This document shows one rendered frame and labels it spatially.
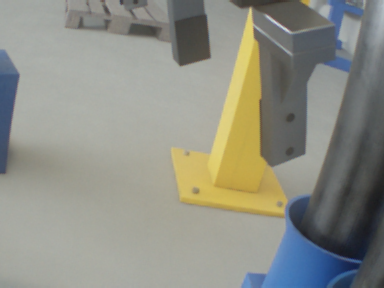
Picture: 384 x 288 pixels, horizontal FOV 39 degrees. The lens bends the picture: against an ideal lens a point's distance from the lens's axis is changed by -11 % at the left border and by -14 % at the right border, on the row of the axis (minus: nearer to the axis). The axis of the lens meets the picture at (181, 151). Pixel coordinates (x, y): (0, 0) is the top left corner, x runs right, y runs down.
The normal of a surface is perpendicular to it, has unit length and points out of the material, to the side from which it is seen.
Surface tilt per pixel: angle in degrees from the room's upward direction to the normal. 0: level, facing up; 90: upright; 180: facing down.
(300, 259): 90
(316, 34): 97
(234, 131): 90
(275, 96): 97
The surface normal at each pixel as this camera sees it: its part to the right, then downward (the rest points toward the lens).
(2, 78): 0.47, 0.44
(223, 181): 0.09, 0.40
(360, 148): -0.68, 0.11
